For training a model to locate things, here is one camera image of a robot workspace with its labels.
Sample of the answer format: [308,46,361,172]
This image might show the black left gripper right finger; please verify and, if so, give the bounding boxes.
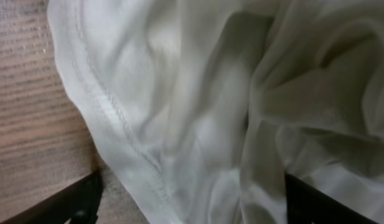
[284,174,377,224]

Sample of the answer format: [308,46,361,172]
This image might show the white t-shirt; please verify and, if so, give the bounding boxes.
[48,0,384,223]

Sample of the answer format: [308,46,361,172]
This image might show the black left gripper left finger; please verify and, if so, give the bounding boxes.
[2,171,103,224]

